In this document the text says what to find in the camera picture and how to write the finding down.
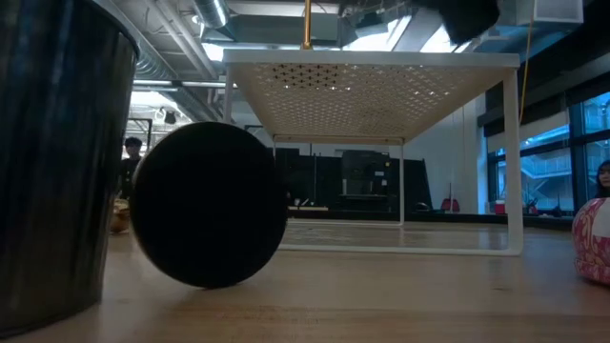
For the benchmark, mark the corrugated silver ceiling duct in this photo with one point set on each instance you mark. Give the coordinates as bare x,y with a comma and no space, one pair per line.
152,66

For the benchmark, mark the black partition wall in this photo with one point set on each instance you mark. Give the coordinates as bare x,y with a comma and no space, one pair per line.
362,176

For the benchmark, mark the long ceiling strip light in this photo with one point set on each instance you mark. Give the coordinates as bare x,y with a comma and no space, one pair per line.
200,85

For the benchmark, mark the white perforated shelf riser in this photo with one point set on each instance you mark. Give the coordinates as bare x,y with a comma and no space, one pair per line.
381,58

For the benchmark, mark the red jar white lid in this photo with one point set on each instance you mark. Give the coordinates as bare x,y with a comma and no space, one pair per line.
499,207

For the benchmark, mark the pink floral candle tin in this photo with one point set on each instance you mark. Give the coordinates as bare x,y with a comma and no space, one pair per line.
595,243

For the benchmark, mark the grey ceiling box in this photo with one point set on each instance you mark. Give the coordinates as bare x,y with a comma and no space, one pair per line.
324,26

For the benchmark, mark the red object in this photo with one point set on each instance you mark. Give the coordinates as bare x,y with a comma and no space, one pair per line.
450,205

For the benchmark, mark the silver metal tin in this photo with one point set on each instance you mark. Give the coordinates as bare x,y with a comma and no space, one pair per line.
57,167

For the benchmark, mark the round silver air duct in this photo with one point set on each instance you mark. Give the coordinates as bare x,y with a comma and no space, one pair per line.
212,12

